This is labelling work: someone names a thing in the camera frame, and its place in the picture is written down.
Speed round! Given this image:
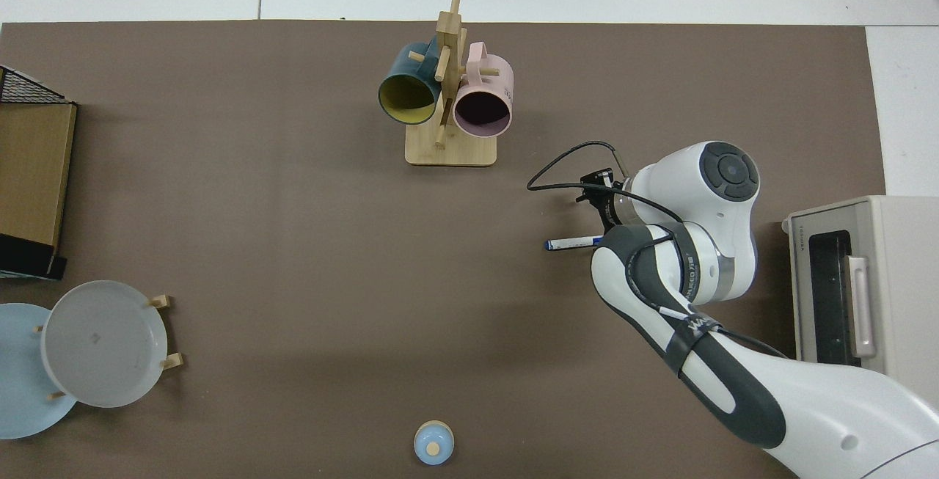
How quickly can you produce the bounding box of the white marker with blue cap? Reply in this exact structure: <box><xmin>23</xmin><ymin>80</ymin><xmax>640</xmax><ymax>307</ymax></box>
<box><xmin>544</xmin><ymin>235</ymin><xmax>604</xmax><ymax>252</ymax></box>

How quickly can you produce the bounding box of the pink cup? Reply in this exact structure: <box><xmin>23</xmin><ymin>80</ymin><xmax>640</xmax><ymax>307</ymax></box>
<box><xmin>453</xmin><ymin>42</ymin><xmax>514</xmax><ymax>137</ymax></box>

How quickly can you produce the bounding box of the wooden cup stand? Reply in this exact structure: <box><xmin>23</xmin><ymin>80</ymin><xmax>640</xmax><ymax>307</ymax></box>
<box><xmin>405</xmin><ymin>0</ymin><xmax>498</xmax><ymax>167</ymax></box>

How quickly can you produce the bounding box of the dark blue cup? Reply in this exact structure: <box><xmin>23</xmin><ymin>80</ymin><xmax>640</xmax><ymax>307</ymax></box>
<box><xmin>378</xmin><ymin>41</ymin><xmax>443</xmax><ymax>125</ymax></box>

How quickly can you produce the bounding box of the pale toaster oven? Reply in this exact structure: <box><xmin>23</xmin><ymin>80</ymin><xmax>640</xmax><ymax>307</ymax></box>
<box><xmin>782</xmin><ymin>195</ymin><xmax>939</xmax><ymax>410</ymax></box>

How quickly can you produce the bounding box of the small blue round bell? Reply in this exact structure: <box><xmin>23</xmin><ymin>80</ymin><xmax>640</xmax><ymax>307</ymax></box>
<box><xmin>414</xmin><ymin>421</ymin><xmax>455</xmax><ymax>466</ymax></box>

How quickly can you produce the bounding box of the brown table cloth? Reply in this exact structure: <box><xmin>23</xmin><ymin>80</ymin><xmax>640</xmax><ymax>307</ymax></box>
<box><xmin>0</xmin><ymin>21</ymin><xmax>886</xmax><ymax>479</ymax></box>

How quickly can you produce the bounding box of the wooden plate rack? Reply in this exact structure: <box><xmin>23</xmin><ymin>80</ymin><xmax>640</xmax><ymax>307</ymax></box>
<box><xmin>33</xmin><ymin>294</ymin><xmax>184</xmax><ymax>401</ymax></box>

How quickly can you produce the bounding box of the grey plate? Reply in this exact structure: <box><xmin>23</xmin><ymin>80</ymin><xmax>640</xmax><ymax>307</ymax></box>
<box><xmin>40</xmin><ymin>280</ymin><xmax>168</xmax><ymax>409</ymax></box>

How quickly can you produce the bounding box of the light blue plate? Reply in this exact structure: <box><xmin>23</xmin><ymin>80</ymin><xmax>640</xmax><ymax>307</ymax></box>
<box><xmin>0</xmin><ymin>303</ymin><xmax>78</xmax><ymax>440</ymax></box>

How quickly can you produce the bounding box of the wire basket with wooden floor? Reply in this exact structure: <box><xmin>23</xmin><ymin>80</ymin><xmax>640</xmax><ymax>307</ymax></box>
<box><xmin>0</xmin><ymin>66</ymin><xmax>78</xmax><ymax>280</ymax></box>

